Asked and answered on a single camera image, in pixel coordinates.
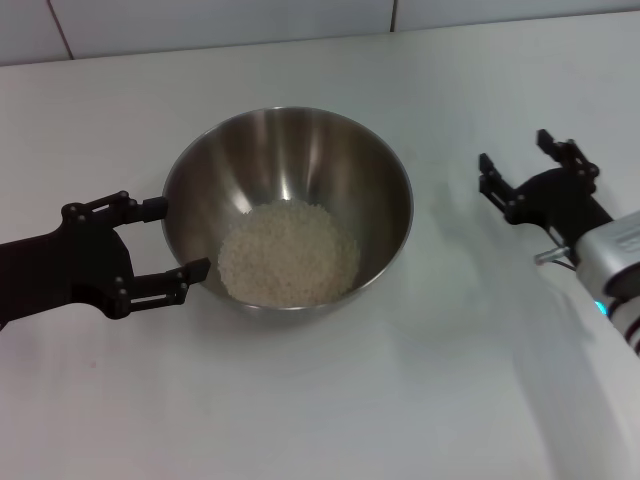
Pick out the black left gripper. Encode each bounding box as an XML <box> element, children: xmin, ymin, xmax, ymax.
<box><xmin>0</xmin><ymin>189</ymin><xmax>211</xmax><ymax>327</ymax></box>

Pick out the white rice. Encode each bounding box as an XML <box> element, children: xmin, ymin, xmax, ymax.
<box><xmin>217</xmin><ymin>199</ymin><xmax>361</xmax><ymax>309</ymax></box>

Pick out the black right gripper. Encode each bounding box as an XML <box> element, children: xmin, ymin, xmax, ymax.
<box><xmin>478</xmin><ymin>128</ymin><xmax>616</xmax><ymax>242</ymax></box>

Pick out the right metal cable connector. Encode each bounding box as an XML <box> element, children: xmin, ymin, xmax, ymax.
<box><xmin>533</xmin><ymin>243</ymin><xmax>581</xmax><ymax>269</ymax></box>

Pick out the stainless steel mixing bowl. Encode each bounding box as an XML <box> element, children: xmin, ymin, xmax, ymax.
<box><xmin>159</xmin><ymin>105</ymin><xmax>415</xmax><ymax>324</ymax></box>

